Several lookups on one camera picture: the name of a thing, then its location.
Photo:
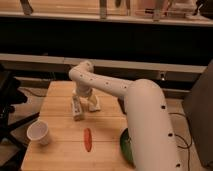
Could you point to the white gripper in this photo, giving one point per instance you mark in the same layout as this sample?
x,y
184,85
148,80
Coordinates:
x,y
86,91

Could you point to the white paper cup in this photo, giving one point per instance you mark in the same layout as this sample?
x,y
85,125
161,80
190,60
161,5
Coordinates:
x,y
39,132

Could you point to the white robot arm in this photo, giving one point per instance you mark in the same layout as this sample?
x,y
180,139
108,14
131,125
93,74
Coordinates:
x,y
150,129

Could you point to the green ceramic bowl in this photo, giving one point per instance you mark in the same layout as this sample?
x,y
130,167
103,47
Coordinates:
x,y
125,147

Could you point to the black rectangular block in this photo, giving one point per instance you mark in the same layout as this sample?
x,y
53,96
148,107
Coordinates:
x,y
121,103

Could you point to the black office chair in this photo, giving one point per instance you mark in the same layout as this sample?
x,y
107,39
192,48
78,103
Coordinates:
x,y
10,95

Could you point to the dark cabinet at right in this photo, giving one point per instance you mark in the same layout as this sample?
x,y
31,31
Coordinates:
x,y
198,107

